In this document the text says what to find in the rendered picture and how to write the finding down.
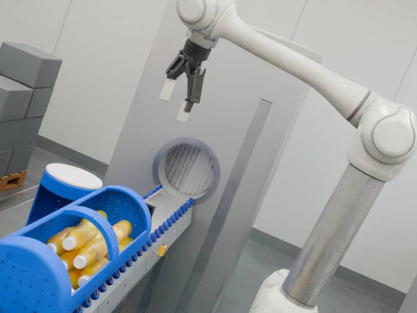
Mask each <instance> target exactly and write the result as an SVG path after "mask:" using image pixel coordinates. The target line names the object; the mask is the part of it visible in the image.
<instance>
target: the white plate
mask: <svg viewBox="0 0 417 313"><path fill-rule="evenodd" d="M46 170H47V172H48V173H49V174H50V175H52V176H53V177H54V178H56V179H58V180H60V181H62V182H64V183H66V184H70V185H72V186H76V187H79V188H84V189H99V188H101V187H102V181H101V180H100V179H99V178H98V177H96V176H94V175H93V174H91V173H89V172H87V171H85V170H82V169H80V168H77V167H74V166H70V165H64V164H59V163H52V164H49V165H47V167H46Z"/></svg>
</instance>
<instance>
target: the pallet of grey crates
mask: <svg viewBox="0 0 417 313"><path fill-rule="evenodd" d="M62 62H63V60H62V59H61V58H58V57H55V56H53V55H51V54H49V53H46V52H43V51H41V50H39V49H36V48H34V47H31V46H29V45H27V44H24V43H12V42H2V44H1V48H0V193H2V192H4V191H8V190H10V189H13V188H16V187H19V186H22V185H23V183H24V180H25V177H26V174H27V170H26V169H27V167H28V164H29V161H30V157H31V155H32V152H33V149H34V146H35V144H34V143H35V141H36V139H37V135H38V132H39V130H40V126H41V124H42V120H43V116H44V115H45V113H46V111H47V107H48V104H49V102H50V98H51V96H52V92H53V87H54V85H55V82H56V79H57V76H58V73H59V70H60V67H61V64H62Z"/></svg>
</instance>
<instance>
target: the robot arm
mask: <svg viewBox="0 0 417 313"><path fill-rule="evenodd" d="M237 2H238V0H177V4H176V12H177V16H178V18H179V19H180V21H181V22H182V23H183V24H184V25H185V26H186V27H188V30H187V33H186V37H187V38H188V39H187V40H186V42H185V44H184V47H183V49H182V50H181V49H180V51H179V53H178V55H177V57H176V58H175V59H174V60H173V62H172V63H171V64H170V65H169V67H168V68H167V70H166V71H165V73H166V74H167V80H166V82H165V85H164V88H163V90H162V92H161V95H160V97H159V100H160V101H166V102H168V101H169V98H170V96H171V93H172V91H173V89H174V86H175V84H176V80H177V78H178V77H179V76H180V75H182V74H183V72H185V74H186V77H187V98H186V99H185V100H184V102H183V104H182V107H181V109H180V111H179V113H178V116H177V119H176V121H177V122H183V123H186V120H187V118H188V116H189V114H190V111H191V109H192V106H193V105H194V103H197V104H199V103H200V97H201V93H202V86H203V81H204V76H205V72H206V68H202V67H201V64H202V62H203V61H207V59H208V57H209V55H210V52H211V48H215V47H216V45H217V42H218V40H219V38H223V39H227V40H229V41H230V42H232V43H234V44H235V45H237V46H239V47H241V48H243V49H244V50H246V51H248V52H249V53H252V54H253V55H256V56H257V57H259V58H261V59H263V60H265V61H266V62H268V63H270V64H272V65H274V66H276V67H278V68H280V69H281V70H283V71H285V72H287V73H288V74H290V75H292V76H294V77H296V78H298V79H300V80H301V81H303V82H304V83H306V84H308V85H309V86H311V87H312V88H313V89H315V90H316V91H318V92H319V93H320V94H321V95H322V96H323V97H324V98H325V99H326V100H327V101H328V102H329V103H330V104H331V105H332V106H333V107H334V108H335V109H336V110H337V111H338V112H339V113H340V114H341V115H342V116H343V117H344V118H345V119H346V120H347V121H348V122H349V123H350V124H352V125H353V126H354V127H355V128H356V129H357V130H356V133H355V136H354V138H353V140H352V143H351V146H350V147H349V150H348V153H347V160H348V162H349V164H348V166H347V168H346V169H345V171H344V173H343V175H342V177H341V179H340V180H339V182H338V184H337V186H336V187H335V189H334V191H333V193H332V195H331V197H330V198H329V200H328V202H327V204H326V206H325V208H324V209H323V211H322V213H321V215H320V216H319V218H318V220H317V222H316V224H315V226H314V228H313V229H312V231H311V233H310V235H309V236H308V238H307V241H306V242H305V244H304V246H303V248H302V249H301V251H300V253H299V254H298V257H297V259H296V260H295V262H294V264H293V266H292V267H291V269H290V270H285V269H283V270H279V271H276V272H274V273H273V274H271V275H270V276H269V277H268V278H266V280H265V281H264V282H263V283H262V285H261V287H260V288H259V291H258V293H257V295H256V297H255V299H254V301H253V304H252V306H251V308H250V311H249V313H318V309H317V306H316V305H317V303H318V301H319V300H320V297H321V296H322V294H323V292H324V290H325V289H326V287H327V285H328V283H329V282H330V280H331V278H332V277H333V275H334V273H335V271H336V269H337V268H338V266H339V264H340V262H341V260H342V259H343V257H344V255H345V254H346V252H347V250H348V248H349V246H350V245H351V243H352V241H353V240H354V237H355V236H356V234H357V232H358V231H359V229H360V227H361V225H362V223H363V222H364V220H365V218H366V217H367V215H368V213H369V211H370V210H371V208H372V206H373V204H374V202H375V200H376V199H377V197H378V195H379V194H380V192H381V190H382V188H383V187H384V185H385V183H386V182H390V181H391V180H393V179H395V178H396V177H397V175H398V174H399V172H400V171H401V170H402V169H403V167H404V166H405V165H406V163H407V162H408V161H409V160H410V158H411V157H412V156H413V154H414V153H415V151H416V150H417V118H416V116H415V115H414V114H413V112H412V111H411V110H410V109H408V108H407V107H406V106H404V105H402V104H400V103H398V102H393V101H389V100H388V99H385V98H383V97H382V96H379V95H378V94H376V93H374V92H372V91H371V90H369V89H367V88H365V87H363V86H361V85H359V84H356V83H354V82H352V81H350V80H348V79H346V78H344V77H342V76H340V75H338V74H336V73H335V72H333V71H331V70H329V69H327V68H325V67H324V66H322V65H320V64H319V63H317V62H315V61H313V60H311V59H309V58H308V57H306V56H304V55H302V54H300V53H298V52H296V51H294V50H292V49H290V48H288V47H286V46H284V45H282V44H280V43H278V42H276V41H274V40H272V39H270V38H268V37H266V36H264V35H263V34H260V33H259V32H257V31H255V30H254V29H252V28H251V27H250V26H248V25H247V24H245V23H244V22H243V21H242V20H241V19H240V18H239V17H238V15H237V13H236V4H237ZM171 70H172V71H171Z"/></svg>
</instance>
